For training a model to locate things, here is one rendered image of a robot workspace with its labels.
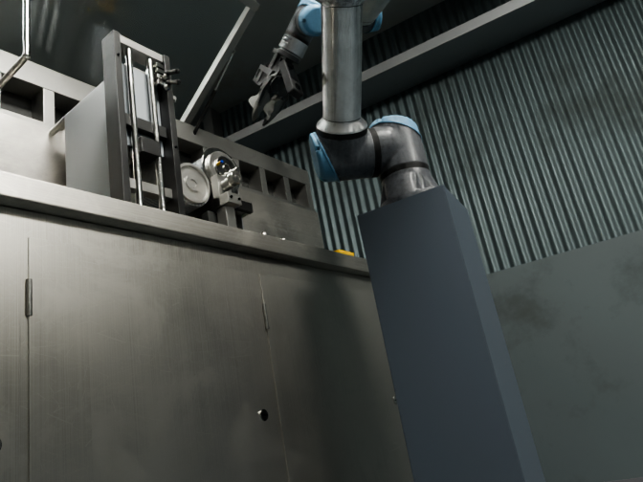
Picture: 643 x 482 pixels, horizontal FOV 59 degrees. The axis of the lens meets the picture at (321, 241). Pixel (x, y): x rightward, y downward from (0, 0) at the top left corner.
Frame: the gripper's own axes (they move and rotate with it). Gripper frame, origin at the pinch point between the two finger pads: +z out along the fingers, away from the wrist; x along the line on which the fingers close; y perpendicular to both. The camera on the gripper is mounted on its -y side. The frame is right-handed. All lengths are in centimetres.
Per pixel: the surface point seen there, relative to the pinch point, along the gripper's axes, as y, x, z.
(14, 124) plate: 37, 46, 33
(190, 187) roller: -3.7, 14.8, 24.3
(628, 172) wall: -39, -182, -54
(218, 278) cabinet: -49, 33, 28
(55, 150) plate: 34, 35, 36
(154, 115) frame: -4.5, 34.2, 9.1
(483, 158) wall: 25, -171, -29
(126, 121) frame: -7.4, 41.6, 12.4
